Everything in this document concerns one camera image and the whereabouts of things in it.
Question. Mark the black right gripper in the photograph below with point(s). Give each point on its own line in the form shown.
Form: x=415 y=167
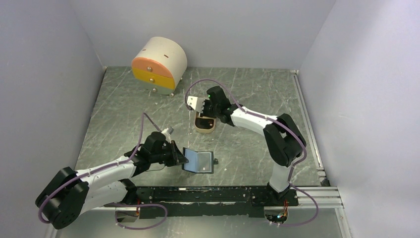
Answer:
x=206 y=102

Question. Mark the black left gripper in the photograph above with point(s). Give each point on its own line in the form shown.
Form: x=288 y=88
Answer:
x=177 y=156

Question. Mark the black leather card holder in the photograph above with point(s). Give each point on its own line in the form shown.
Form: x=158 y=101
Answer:
x=199 y=162

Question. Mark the beige oval plastic tray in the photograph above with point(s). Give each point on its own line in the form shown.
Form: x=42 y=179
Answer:
x=204 y=124

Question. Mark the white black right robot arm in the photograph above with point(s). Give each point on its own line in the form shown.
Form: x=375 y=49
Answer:
x=284 y=140

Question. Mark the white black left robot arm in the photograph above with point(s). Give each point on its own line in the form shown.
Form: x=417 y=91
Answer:
x=71 y=193

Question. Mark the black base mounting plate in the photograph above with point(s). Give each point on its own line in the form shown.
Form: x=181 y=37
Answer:
x=160 y=201

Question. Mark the cream mini drawer cabinet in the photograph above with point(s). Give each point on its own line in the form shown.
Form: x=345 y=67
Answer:
x=160 y=65

